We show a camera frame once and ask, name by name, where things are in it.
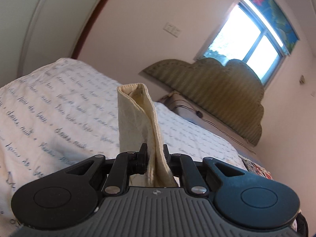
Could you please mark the brown wooden door frame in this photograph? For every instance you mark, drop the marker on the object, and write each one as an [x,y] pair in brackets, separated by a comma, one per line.
[87,28]

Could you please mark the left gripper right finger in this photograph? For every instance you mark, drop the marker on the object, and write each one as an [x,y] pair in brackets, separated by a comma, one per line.
[189,172]

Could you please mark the striped pillow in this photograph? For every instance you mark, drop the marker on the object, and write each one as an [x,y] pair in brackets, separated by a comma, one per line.
[184,108]

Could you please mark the bedroom window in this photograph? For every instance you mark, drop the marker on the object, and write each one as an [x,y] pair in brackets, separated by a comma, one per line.
[246,35]

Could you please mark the cream white pants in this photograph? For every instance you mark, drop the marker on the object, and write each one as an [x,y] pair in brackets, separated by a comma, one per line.
[138,124]

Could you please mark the white script-print bed quilt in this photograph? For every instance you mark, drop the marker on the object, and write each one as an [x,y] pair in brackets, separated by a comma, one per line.
[61,114]

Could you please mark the green padded headboard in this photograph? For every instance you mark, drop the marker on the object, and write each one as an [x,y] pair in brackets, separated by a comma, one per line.
[232,93]

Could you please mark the colourful patchwork blanket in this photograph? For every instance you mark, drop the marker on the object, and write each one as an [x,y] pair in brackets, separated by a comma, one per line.
[256,168]

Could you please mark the white floral wardrobe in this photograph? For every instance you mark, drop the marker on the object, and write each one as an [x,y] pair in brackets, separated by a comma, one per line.
[35,33]

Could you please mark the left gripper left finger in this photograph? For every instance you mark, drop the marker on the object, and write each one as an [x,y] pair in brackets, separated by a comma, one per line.
[121,168]

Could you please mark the blue floral window valance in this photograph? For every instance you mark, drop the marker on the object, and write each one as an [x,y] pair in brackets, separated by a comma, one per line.
[276,21]

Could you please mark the white wall socket pair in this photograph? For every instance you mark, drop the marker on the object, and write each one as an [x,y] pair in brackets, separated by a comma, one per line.
[172,29]

